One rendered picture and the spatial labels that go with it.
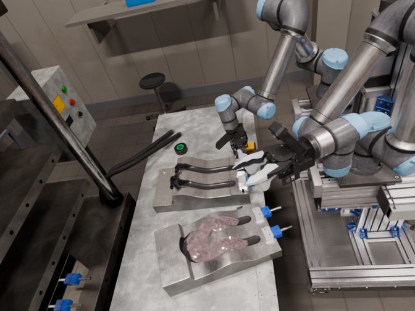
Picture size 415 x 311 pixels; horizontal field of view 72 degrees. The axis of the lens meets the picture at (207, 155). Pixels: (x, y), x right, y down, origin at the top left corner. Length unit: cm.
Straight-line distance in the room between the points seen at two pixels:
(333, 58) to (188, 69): 238
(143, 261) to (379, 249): 139
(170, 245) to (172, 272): 12
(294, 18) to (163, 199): 102
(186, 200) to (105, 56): 271
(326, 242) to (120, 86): 307
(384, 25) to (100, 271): 145
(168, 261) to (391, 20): 110
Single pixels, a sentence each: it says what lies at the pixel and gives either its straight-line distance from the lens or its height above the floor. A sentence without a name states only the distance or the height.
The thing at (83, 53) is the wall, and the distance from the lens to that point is 393.
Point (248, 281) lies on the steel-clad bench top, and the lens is 128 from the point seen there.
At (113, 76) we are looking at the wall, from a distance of 394.
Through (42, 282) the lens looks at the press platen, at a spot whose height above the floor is 103.
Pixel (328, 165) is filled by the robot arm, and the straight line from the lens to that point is 90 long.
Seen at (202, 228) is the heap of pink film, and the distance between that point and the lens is 129.
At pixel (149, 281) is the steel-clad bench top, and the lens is 139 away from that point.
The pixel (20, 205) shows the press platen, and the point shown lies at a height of 129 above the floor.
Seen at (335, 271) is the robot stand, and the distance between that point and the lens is 193.
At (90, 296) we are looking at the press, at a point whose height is 78.
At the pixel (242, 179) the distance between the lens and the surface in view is 140.
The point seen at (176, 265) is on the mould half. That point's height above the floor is 91.
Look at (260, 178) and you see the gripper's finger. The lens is 68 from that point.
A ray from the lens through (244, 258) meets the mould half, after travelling 124.
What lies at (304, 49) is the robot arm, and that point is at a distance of 152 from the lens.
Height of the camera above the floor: 199
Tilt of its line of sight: 44 degrees down
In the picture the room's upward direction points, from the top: 17 degrees counter-clockwise
